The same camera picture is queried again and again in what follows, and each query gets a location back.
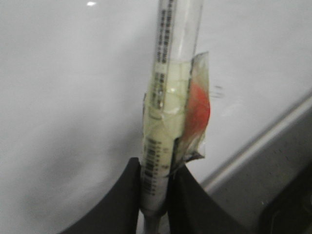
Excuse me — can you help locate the white whiteboard marker pen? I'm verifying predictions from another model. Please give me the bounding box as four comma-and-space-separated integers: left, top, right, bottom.
140, 0, 210, 234

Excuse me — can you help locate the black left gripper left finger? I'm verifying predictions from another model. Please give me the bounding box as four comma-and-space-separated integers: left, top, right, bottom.
62, 157, 140, 234

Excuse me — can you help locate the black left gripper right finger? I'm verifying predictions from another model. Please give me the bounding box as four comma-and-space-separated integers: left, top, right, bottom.
167, 166, 246, 234

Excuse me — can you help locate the white whiteboard with aluminium frame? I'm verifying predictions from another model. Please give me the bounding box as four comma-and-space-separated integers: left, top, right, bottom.
0, 0, 312, 234

